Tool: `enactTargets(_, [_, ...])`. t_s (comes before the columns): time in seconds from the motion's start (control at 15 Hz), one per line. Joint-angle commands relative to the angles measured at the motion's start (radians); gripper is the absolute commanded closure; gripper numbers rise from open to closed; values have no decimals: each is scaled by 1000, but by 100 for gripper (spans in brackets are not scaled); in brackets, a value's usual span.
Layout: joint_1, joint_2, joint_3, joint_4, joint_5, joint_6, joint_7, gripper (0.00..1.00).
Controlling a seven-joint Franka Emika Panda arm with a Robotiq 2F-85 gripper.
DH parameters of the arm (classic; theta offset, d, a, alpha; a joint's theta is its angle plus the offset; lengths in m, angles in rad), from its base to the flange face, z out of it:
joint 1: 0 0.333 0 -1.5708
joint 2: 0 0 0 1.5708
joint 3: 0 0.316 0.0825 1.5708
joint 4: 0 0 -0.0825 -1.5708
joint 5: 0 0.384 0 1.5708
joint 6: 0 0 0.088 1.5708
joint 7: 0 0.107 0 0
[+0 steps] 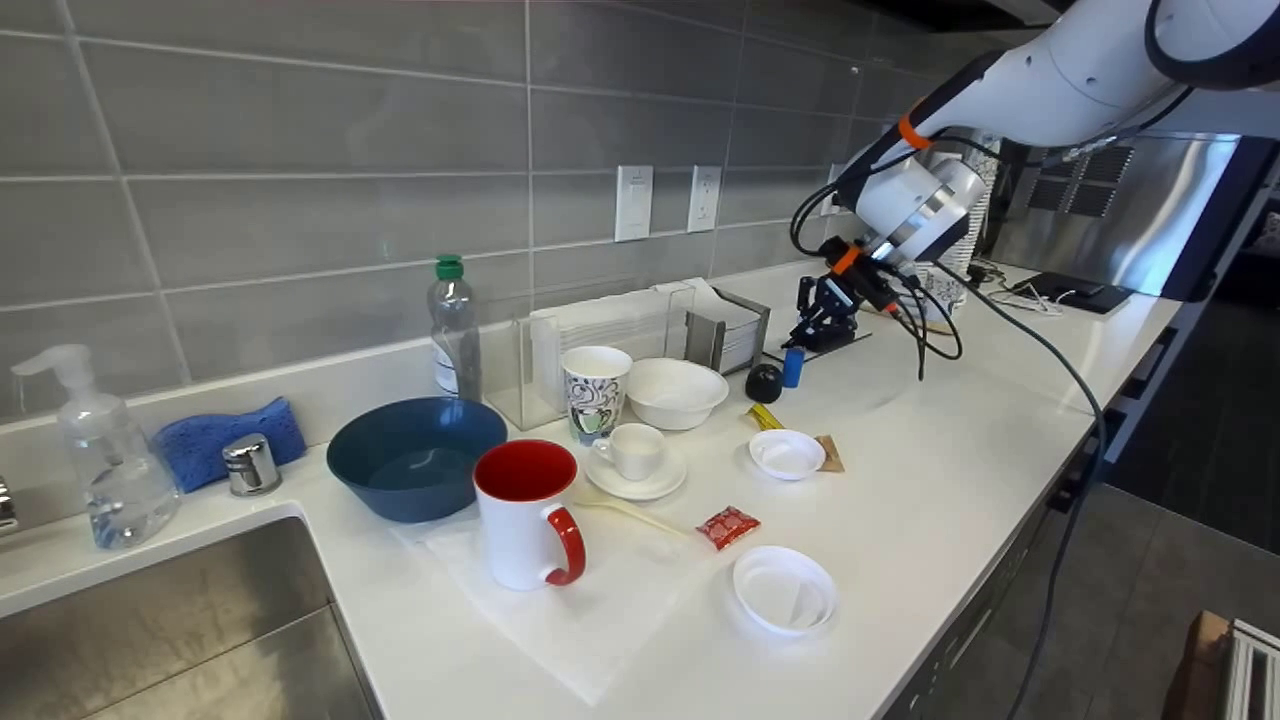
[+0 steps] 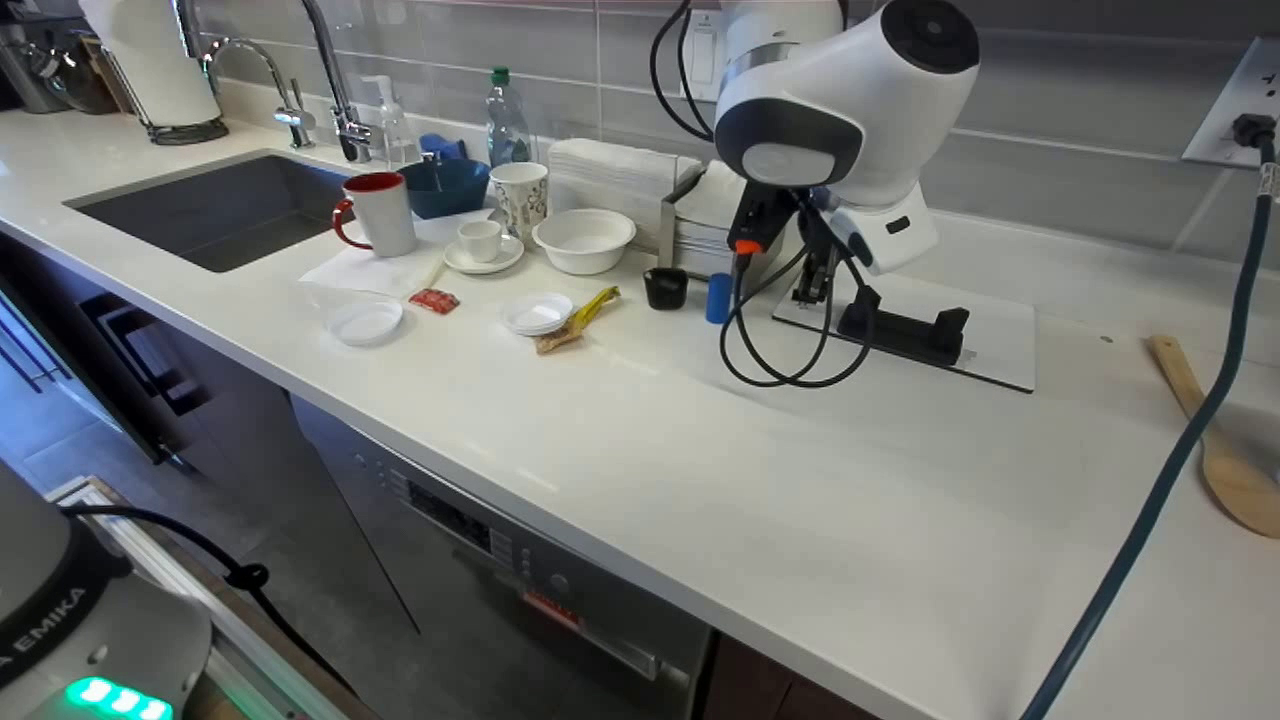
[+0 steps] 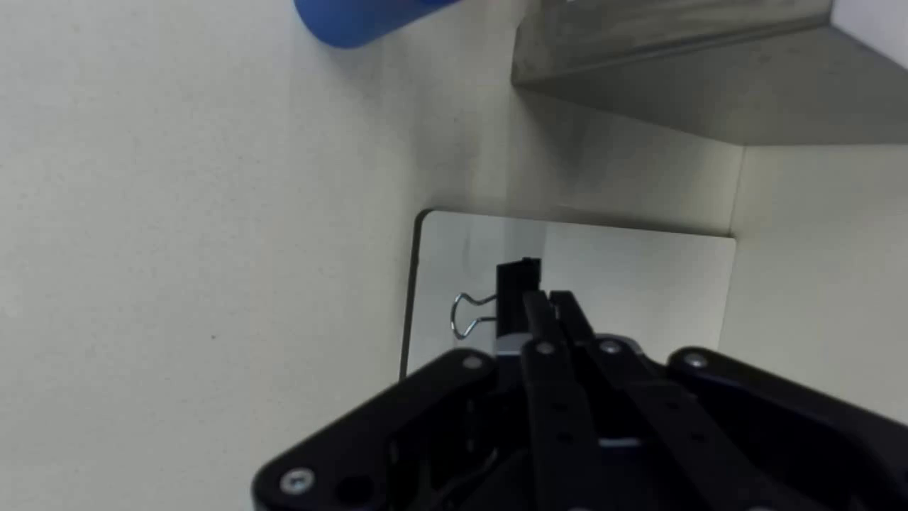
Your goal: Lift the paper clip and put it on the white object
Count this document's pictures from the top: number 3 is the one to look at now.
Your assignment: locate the blue plastic cylinder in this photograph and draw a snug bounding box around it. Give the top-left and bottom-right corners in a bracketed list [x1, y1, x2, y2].
[290, 0, 459, 50]

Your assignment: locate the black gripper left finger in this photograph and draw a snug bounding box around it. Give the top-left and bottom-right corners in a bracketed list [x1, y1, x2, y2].
[250, 285, 609, 511]

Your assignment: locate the white paper sheet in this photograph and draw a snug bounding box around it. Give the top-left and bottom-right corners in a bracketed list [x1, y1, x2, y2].
[398, 203, 740, 382]

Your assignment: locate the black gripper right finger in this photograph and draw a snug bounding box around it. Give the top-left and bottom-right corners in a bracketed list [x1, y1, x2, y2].
[549, 285, 908, 511]

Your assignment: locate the black binder clip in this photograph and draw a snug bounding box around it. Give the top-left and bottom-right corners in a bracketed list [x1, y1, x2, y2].
[444, 256, 545, 356]

